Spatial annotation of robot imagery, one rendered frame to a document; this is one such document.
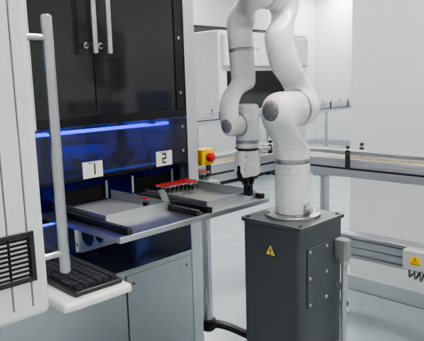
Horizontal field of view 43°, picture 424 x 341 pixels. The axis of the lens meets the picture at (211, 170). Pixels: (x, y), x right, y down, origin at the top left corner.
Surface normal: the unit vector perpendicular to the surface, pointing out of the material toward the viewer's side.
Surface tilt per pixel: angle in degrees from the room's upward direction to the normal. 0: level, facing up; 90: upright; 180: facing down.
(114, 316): 90
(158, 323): 90
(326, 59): 90
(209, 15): 90
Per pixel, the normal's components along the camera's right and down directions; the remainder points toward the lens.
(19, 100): 0.69, 0.10
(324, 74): -0.70, 0.14
